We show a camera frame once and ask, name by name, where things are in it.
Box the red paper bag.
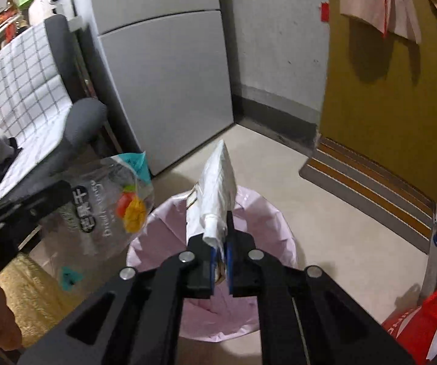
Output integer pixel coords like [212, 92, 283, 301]
[382, 279, 437, 365]

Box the clear fruit print snack bag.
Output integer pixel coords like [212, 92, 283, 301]
[38, 151, 155, 290]

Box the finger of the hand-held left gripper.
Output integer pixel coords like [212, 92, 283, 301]
[9, 180, 72, 253]

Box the white checked cloth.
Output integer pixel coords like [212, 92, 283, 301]
[0, 23, 73, 217]

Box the grey refrigerator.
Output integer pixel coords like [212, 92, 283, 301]
[67, 0, 236, 177]

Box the dark grey sofa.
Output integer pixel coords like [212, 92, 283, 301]
[0, 14, 109, 221]

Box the trash bin with pink liner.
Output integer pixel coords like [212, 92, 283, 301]
[126, 184, 299, 343]

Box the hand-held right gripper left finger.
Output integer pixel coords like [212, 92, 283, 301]
[16, 235, 219, 365]

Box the yellow door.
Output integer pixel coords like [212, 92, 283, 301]
[319, 0, 437, 208]

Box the white plastic wrapper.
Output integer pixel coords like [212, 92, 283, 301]
[185, 139, 238, 252]

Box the striped doormat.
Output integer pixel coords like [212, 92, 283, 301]
[299, 137, 437, 255]

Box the person's left hand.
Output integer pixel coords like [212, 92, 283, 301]
[0, 279, 23, 351]

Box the white round kitchen appliance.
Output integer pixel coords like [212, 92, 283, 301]
[28, 0, 75, 25]

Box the yellow rug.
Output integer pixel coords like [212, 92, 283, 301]
[0, 251, 101, 350]

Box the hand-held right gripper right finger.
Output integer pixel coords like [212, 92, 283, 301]
[225, 211, 417, 365]

